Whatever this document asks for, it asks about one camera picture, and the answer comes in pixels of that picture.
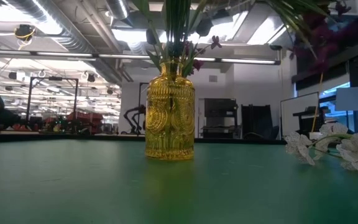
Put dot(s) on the yellow patterned glass vase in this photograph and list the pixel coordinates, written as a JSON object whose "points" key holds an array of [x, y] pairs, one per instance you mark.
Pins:
{"points": [[169, 118]]}

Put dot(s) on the black background robot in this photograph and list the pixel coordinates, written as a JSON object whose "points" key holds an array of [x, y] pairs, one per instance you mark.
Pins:
{"points": [[134, 113]]}

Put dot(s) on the long ceiling light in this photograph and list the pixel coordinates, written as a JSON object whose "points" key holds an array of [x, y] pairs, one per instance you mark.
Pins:
{"points": [[247, 61]]}

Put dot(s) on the black ceiling fixture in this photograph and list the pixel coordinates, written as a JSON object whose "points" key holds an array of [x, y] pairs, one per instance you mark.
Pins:
{"points": [[204, 27]]}

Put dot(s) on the whiteboard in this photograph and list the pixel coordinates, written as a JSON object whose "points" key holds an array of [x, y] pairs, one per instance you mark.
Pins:
{"points": [[298, 113]]}

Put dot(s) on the green table mat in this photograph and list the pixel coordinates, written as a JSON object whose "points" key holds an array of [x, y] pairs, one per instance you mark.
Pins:
{"points": [[73, 180]]}

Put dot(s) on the grey panel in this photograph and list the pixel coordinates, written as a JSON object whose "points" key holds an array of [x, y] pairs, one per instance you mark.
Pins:
{"points": [[351, 98]]}

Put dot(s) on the black gantry frame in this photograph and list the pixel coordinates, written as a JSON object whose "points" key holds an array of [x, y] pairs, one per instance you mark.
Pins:
{"points": [[76, 93]]}

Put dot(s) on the silver ceiling duct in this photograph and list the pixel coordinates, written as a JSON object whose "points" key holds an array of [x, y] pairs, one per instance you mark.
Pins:
{"points": [[73, 31]]}

